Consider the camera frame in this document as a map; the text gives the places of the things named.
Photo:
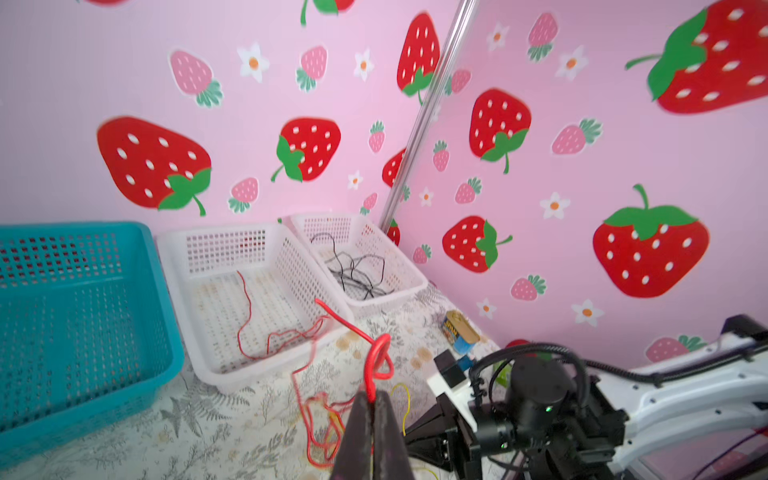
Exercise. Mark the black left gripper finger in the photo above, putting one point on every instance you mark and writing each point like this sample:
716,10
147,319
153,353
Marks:
390,460

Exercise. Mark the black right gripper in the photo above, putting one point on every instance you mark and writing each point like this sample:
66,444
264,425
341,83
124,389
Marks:
441,438

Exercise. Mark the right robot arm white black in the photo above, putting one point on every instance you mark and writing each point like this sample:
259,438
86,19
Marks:
539,411

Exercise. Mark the white basket right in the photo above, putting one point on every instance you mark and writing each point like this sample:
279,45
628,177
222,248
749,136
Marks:
369,271

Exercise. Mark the white basket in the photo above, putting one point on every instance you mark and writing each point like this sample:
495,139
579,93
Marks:
369,271
250,301

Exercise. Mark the white basket middle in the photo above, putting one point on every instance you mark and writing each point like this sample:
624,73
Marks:
250,301

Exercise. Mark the teal plastic basket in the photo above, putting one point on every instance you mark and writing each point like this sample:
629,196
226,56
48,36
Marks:
88,332

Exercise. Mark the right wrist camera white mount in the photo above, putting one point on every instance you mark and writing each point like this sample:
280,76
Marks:
444,376

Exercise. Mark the aluminium corner post right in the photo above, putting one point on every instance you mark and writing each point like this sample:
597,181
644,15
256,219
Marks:
450,52

